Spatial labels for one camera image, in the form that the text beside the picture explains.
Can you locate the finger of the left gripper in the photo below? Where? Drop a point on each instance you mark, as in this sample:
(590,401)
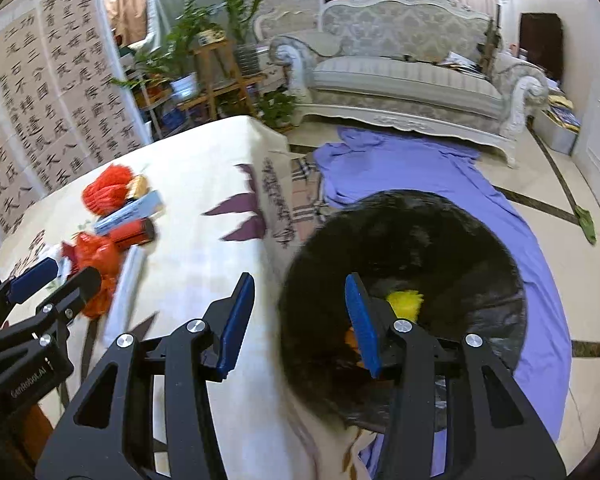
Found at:
(61,306)
(19,289)

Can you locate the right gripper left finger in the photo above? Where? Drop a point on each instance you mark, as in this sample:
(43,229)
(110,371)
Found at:
(106,431)

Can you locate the red plastic bag ball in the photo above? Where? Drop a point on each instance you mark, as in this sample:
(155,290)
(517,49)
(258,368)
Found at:
(89,249)

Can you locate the white sachet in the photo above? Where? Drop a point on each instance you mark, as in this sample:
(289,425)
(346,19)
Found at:
(118,316)

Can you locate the red glitter canister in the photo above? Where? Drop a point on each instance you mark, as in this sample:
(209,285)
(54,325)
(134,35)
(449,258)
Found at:
(136,232)

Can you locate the red foam fruit net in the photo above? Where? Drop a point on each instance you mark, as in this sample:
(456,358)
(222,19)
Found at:
(108,192)

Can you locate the blue white paper packet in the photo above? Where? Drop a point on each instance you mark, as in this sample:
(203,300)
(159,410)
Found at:
(144,207)

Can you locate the gold label small bottle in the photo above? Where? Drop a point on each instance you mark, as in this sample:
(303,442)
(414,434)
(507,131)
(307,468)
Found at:
(138,187)

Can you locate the yellow foam fruit net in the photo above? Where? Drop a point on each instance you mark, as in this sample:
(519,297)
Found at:
(406,304)

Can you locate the orange printed plastic bag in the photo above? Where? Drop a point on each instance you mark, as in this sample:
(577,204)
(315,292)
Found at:
(352,343)

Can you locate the black lined trash bin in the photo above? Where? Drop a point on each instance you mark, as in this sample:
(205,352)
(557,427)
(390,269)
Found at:
(395,241)

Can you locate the floral cream tablecloth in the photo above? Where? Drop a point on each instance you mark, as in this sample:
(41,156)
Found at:
(225,190)

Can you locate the calligraphy folding screen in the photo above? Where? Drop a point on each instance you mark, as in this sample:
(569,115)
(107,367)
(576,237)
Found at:
(61,111)

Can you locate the potted plant white pot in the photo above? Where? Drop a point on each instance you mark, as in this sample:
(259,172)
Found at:
(173,59)

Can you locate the green rag on floor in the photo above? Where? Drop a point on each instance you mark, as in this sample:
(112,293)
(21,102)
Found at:
(586,224)

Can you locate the wooden plant stand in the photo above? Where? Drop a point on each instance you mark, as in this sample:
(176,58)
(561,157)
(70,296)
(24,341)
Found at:
(220,75)

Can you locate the purple cloth on floor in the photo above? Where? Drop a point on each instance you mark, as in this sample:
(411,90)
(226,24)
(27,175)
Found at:
(364,162)

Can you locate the tall green potted plant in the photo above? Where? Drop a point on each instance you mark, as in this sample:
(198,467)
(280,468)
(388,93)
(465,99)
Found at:
(240,15)

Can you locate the grey storage box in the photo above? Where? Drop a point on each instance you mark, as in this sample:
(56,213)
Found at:
(557,125)

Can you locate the grey ornate sofa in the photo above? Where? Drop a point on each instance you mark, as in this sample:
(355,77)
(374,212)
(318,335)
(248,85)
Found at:
(435,67)

